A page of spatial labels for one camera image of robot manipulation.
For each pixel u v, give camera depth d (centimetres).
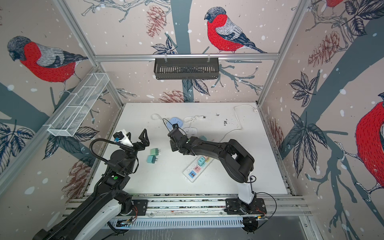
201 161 82
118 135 61
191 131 101
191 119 109
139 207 73
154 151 90
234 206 74
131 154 64
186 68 107
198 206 75
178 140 68
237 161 50
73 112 75
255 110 114
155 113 115
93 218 50
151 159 88
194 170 83
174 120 107
